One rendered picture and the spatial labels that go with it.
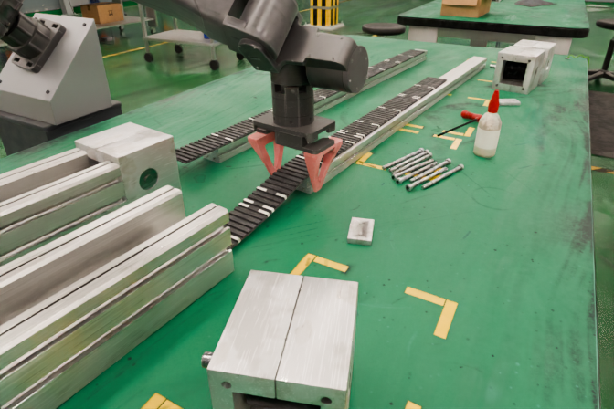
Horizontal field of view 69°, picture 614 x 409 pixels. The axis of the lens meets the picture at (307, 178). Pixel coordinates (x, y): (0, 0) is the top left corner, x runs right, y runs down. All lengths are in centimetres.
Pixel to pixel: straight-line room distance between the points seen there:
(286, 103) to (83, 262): 30
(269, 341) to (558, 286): 36
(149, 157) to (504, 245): 48
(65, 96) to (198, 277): 67
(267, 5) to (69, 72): 63
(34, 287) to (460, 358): 39
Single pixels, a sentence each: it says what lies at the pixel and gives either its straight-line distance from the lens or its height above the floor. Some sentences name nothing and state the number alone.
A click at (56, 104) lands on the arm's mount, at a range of 106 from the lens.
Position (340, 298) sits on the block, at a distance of 35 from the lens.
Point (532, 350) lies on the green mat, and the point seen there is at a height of 78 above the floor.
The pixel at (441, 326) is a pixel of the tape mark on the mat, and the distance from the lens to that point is 48.
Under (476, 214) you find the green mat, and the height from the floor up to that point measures 78.
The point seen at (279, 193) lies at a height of 80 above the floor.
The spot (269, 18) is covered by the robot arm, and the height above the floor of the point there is 104.
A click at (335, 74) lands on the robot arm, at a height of 98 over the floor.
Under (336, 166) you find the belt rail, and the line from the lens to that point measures 73.
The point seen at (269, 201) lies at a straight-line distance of 61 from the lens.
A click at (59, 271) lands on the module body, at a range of 47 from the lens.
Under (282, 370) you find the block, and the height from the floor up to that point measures 87.
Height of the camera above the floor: 111
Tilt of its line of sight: 28 degrees down
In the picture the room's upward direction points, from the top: straight up
